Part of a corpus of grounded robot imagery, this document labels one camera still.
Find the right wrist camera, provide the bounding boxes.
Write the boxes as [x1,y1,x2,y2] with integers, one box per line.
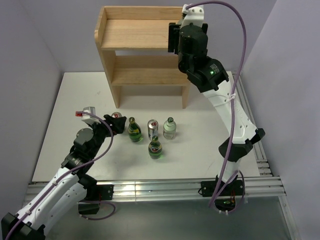
[179,4,205,28]

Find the silver blue can left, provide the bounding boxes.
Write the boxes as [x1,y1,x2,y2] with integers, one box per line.
[111,111,122,119]

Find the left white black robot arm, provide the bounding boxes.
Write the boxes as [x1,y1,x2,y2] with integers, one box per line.
[1,111,127,240]

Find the silver can centre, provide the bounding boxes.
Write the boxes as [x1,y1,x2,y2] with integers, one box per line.
[147,119,159,140]

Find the green Perrier bottle yellow label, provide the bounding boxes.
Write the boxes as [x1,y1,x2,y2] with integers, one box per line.
[127,117,142,142]

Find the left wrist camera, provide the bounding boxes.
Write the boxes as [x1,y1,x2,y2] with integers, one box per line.
[75,106,99,126]

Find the wooden three-tier shelf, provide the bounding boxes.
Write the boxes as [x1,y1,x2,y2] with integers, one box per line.
[94,6,191,108]

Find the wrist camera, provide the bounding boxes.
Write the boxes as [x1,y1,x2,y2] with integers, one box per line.
[179,4,205,28]
[75,106,99,126]

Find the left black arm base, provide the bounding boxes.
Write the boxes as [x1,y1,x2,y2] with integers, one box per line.
[77,184,116,220]

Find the clear glass bottle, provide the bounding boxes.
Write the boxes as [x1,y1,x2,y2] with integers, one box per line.
[163,117,177,140]

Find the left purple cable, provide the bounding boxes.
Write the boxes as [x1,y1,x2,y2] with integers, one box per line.
[4,111,115,240]

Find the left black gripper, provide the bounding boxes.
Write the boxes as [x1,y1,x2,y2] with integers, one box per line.
[87,114,126,158]

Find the aluminium frame rail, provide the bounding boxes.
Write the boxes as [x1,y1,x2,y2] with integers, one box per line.
[24,70,301,240]

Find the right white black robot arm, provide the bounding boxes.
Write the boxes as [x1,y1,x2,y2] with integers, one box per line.
[168,7,265,195]

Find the green Perrier bottle red label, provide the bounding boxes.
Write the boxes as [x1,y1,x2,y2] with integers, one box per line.
[148,135,163,159]

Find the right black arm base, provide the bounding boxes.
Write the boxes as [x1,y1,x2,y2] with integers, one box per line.
[198,176,245,212]

